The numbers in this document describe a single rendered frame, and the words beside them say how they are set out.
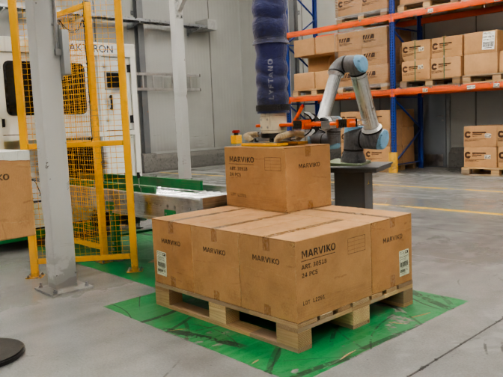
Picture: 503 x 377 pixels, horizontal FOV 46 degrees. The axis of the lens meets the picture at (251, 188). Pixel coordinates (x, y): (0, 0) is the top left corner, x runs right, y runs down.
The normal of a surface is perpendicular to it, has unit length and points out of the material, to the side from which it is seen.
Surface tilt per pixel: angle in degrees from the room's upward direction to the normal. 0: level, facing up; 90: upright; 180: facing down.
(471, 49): 91
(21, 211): 90
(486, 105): 90
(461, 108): 90
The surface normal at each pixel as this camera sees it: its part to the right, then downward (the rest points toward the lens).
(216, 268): -0.73, 0.11
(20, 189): 0.68, 0.06
